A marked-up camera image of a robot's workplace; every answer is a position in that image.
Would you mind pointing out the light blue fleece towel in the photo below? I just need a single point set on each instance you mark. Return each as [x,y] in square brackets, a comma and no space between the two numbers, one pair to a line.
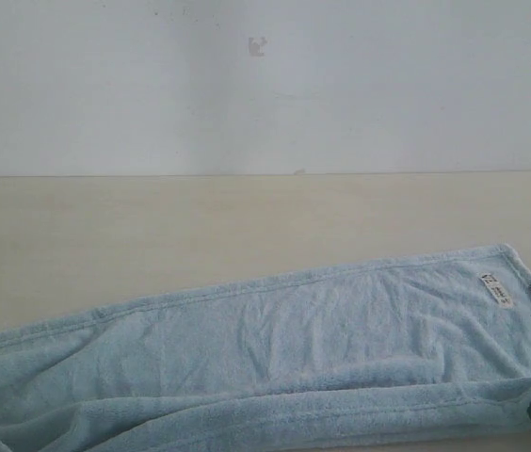
[386,351]

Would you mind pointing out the white towel care label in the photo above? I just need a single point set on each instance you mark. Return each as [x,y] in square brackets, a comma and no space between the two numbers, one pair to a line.
[497,291]

